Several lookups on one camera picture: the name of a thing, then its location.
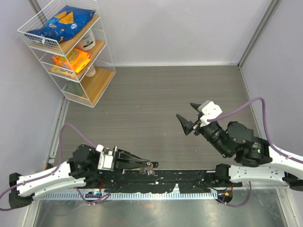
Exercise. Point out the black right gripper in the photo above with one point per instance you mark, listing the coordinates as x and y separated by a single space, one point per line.
187 126

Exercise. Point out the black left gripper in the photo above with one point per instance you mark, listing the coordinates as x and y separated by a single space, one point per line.
122 159

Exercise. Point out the bunch of silver keys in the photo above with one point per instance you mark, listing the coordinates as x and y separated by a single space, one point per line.
148 169

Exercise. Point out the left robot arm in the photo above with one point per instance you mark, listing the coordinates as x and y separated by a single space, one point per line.
85 170

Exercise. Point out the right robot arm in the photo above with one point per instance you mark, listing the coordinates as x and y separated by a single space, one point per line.
259 160

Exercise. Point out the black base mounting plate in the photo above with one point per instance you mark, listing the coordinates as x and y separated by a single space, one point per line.
163 181

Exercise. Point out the white paper cup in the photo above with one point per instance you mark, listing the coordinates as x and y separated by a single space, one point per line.
91 72

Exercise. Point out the orange snack box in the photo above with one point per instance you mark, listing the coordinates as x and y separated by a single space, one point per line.
75 60

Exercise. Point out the yellow blue snack box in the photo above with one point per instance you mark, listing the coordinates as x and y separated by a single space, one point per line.
62 71

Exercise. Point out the white jar with label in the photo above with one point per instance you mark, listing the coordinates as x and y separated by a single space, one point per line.
87 42

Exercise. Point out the blue chips bag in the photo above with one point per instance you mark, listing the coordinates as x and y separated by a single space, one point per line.
62 27

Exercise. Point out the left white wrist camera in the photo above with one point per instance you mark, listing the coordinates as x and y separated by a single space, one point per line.
106 160

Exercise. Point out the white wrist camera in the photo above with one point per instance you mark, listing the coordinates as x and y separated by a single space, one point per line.
106 160
209 110

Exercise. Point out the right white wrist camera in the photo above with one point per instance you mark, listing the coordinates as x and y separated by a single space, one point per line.
209 110

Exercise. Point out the white slotted cable duct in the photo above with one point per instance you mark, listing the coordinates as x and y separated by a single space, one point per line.
174 195

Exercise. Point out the white wire shelf rack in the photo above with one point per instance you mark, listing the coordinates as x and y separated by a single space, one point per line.
80 89

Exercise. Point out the aluminium corner frame post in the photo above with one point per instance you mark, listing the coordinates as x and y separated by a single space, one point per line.
261 26

